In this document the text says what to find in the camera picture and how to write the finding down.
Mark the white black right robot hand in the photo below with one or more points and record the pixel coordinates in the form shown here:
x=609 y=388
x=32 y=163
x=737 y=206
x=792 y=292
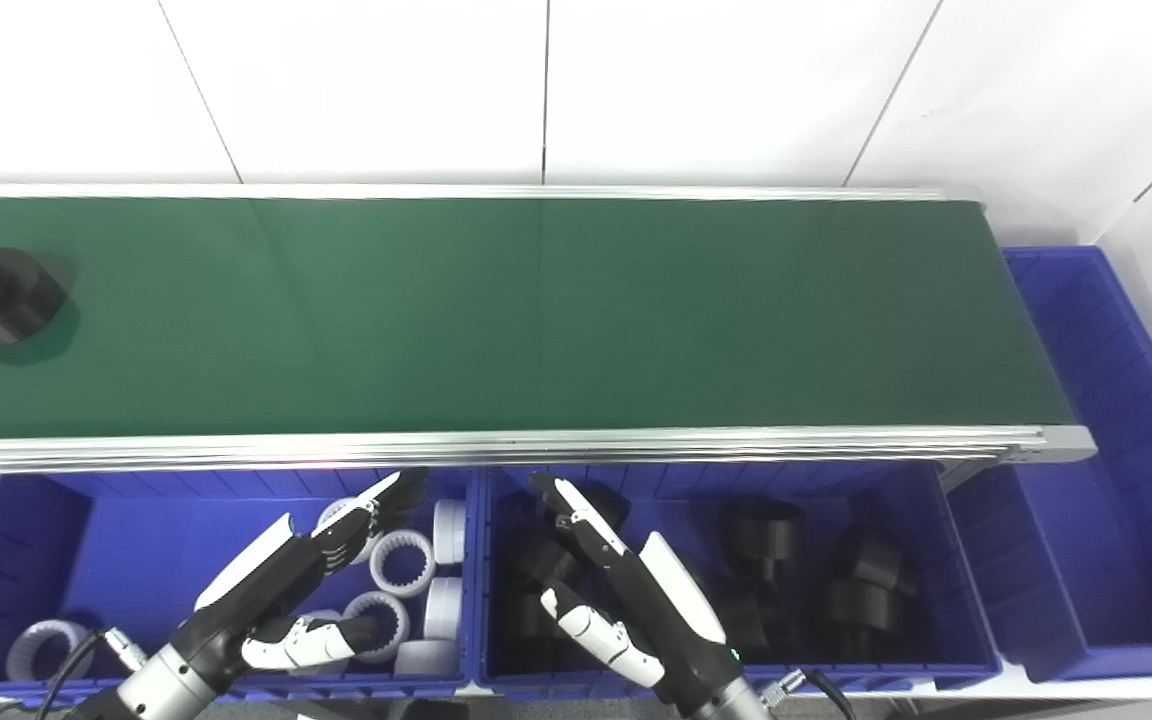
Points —
x=671 y=600

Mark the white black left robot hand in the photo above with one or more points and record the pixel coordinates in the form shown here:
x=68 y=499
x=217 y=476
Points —
x=246 y=575

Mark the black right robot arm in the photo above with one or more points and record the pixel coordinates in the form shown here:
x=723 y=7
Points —
x=736 y=702

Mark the black cylindrical part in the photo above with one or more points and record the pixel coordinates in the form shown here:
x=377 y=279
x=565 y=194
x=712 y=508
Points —
x=746 y=622
x=761 y=530
x=608 y=500
x=861 y=606
x=874 y=560

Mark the blue bin with black parts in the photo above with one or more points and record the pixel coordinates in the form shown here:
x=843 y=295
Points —
x=676 y=520

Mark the blue bin with white parts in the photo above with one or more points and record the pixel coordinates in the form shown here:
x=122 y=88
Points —
x=146 y=560

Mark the green conveyor belt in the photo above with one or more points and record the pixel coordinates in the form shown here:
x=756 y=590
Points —
x=536 y=310

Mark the empty blue bin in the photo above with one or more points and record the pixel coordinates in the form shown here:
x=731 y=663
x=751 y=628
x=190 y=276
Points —
x=1096 y=500

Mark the silver conveyor side rail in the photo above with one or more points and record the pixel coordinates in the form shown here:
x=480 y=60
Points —
x=536 y=445
x=436 y=190

